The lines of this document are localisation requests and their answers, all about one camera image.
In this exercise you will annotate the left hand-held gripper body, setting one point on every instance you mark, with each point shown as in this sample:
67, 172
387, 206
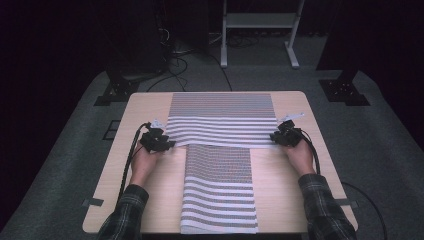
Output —
154, 138

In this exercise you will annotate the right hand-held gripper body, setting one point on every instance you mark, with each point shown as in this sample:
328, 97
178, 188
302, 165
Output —
290, 135

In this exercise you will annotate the striped grey white towel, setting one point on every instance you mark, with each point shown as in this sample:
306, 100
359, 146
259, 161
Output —
221, 116

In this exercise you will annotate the stack of striped cloths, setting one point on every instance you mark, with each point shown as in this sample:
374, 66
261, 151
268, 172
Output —
220, 193

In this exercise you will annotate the person's left hand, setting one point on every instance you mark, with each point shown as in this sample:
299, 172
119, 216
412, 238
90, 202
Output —
143, 166

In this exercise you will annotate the person's right hand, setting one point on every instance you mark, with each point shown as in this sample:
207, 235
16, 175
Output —
301, 158

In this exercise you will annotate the black stand base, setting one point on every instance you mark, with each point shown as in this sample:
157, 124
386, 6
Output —
116, 91
345, 91

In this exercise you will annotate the grey tape strip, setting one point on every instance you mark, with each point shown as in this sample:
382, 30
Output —
92, 202
350, 203

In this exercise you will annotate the white metal stand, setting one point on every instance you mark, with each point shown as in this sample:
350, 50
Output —
260, 20

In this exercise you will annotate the dark floor hatch frame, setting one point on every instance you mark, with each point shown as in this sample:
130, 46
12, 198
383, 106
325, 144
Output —
108, 135

